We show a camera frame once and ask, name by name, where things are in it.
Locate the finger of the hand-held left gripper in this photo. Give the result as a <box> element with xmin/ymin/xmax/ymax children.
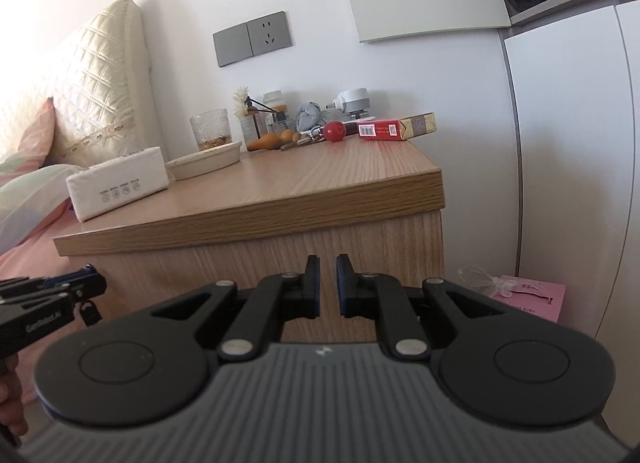
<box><xmin>0</xmin><ymin>264</ymin><xmax>108</xmax><ymax>305</ymax></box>
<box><xmin>0</xmin><ymin>290</ymin><xmax>82</xmax><ymax>345</ymax></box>

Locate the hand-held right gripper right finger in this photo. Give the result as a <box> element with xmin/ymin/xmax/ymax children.
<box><xmin>336</xmin><ymin>253</ymin><xmax>506</xmax><ymax>362</ymax></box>

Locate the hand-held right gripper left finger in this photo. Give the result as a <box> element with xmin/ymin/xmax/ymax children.
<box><xmin>150</xmin><ymin>254</ymin><xmax>322</xmax><ymax>362</ymax></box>

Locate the wooden nightstand drawer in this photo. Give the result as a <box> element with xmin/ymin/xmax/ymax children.
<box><xmin>97</xmin><ymin>209</ymin><xmax>445</xmax><ymax>345</ymax></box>

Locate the person's left hand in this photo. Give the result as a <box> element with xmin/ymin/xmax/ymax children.
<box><xmin>0</xmin><ymin>383</ymin><xmax>30</xmax><ymax>439</ymax></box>

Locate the pink bed sheet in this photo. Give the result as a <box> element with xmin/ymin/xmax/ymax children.
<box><xmin>0</xmin><ymin>198</ymin><xmax>77</xmax><ymax>284</ymax></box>

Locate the wooden nightstand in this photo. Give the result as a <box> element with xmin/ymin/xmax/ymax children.
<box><xmin>52</xmin><ymin>135</ymin><xmax>446</xmax><ymax>345</ymax></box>

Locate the pastel striped pillow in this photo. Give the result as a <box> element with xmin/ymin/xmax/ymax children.
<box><xmin>0</xmin><ymin>163</ymin><xmax>84</xmax><ymax>255</ymax></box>

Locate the white tissue pack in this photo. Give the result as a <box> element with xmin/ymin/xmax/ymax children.
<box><xmin>66</xmin><ymin>145</ymin><xmax>170</xmax><ymax>222</ymax></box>

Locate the clear plastic bag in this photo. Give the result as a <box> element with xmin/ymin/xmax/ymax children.
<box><xmin>457</xmin><ymin>266</ymin><xmax>521</xmax><ymax>299</ymax></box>

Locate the orange-brown gourd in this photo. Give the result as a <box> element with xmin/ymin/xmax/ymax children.
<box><xmin>246</xmin><ymin>134</ymin><xmax>282</xmax><ymax>152</ymax></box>

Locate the pink pastel pillow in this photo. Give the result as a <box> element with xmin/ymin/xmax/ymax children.
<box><xmin>0</xmin><ymin>97</ymin><xmax>56</xmax><ymax>170</ymax></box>

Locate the cream shallow dish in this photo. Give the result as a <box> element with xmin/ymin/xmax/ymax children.
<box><xmin>164</xmin><ymin>140</ymin><xmax>244</xmax><ymax>180</ymax></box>

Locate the red and gold box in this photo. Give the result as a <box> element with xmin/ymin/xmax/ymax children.
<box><xmin>357</xmin><ymin>112</ymin><xmax>437</xmax><ymax>142</ymax></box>

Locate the grey crumpled cloth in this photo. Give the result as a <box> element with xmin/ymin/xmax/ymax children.
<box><xmin>294</xmin><ymin>102</ymin><xmax>326</xmax><ymax>132</ymax></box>

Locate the flower reed diffuser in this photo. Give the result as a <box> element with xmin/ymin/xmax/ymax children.
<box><xmin>232</xmin><ymin>86</ymin><xmax>277</xmax><ymax>146</ymax></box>

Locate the small lidded jar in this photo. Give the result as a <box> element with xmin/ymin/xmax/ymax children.
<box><xmin>262</xmin><ymin>90</ymin><xmax>289</xmax><ymax>124</ymax></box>

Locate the white plug adapter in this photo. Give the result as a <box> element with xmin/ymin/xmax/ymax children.
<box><xmin>325</xmin><ymin>87</ymin><xmax>371</xmax><ymax>120</ymax></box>

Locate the clear glass cup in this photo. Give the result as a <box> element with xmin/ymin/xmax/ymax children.
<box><xmin>189</xmin><ymin>108</ymin><xmax>234</xmax><ymax>152</ymax></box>

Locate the pink cardboard box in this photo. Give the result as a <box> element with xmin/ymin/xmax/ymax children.
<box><xmin>494</xmin><ymin>274</ymin><xmax>567</xmax><ymax>324</ymax></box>

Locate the cream quilted headboard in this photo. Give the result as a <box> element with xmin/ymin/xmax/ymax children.
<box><xmin>0</xmin><ymin>0</ymin><xmax>154</xmax><ymax>178</ymax></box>

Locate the white wardrobe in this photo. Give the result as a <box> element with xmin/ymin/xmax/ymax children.
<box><xmin>501</xmin><ymin>0</ymin><xmax>640</xmax><ymax>344</ymax></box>

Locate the grey wall switch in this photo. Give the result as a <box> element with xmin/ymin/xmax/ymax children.
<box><xmin>212</xmin><ymin>22</ymin><xmax>254</xmax><ymax>68</ymax></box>

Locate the grey wall socket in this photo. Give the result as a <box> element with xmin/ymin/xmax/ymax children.
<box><xmin>246</xmin><ymin>10</ymin><xmax>292</xmax><ymax>56</ymax></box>

